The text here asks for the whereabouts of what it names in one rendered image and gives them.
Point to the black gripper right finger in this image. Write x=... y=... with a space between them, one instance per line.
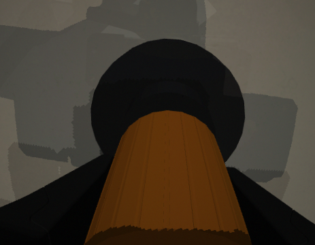
x=268 y=220

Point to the orange knob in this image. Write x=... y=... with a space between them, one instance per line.
x=168 y=185

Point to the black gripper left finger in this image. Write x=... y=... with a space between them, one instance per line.
x=61 y=212

